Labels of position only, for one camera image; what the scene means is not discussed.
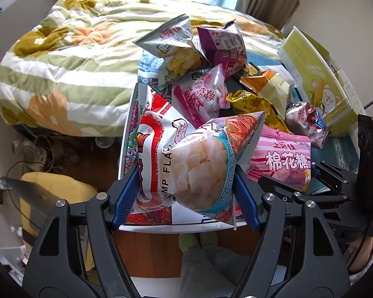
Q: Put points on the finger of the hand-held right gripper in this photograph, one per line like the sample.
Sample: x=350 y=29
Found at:
x=332 y=173
x=279 y=187

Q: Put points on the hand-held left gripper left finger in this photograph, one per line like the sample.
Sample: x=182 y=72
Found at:
x=126 y=197

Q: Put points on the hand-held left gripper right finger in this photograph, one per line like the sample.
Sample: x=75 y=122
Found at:
x=246 y=205

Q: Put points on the red white shrimp chips bag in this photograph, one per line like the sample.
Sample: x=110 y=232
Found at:
x=189 y=167

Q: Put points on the yellow-green cardboard box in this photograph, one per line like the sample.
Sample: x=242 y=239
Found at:
x=317 y=68

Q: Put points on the person's right hand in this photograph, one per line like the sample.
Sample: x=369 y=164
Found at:
x=362 y=256

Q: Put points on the pink marshmallow packet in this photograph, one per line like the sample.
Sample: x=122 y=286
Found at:
x=283 y=161

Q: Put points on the small silver red packet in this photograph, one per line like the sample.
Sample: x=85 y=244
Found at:
x=304 y=121

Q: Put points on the person's legs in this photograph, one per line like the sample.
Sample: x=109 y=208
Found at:
x=211 y=270

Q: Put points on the yellow cushion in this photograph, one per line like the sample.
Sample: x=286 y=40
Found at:
x=49 y=189

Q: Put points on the gold snack packet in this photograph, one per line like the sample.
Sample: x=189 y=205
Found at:
x=251 y=102

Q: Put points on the white power strip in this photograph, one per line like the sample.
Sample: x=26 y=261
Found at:
x=34 y=152

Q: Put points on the orange snack packet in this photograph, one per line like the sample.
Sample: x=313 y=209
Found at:
x=267 y=82

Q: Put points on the pink white snack packet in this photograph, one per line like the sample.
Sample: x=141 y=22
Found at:
x=199 y=96

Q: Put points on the floral striped blanket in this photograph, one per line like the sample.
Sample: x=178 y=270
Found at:
x=80 y=68

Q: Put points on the purple snack packet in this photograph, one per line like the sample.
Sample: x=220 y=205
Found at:
x=223 y=49

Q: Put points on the silver potato chips bag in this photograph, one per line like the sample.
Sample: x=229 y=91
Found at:
x=171 y=40

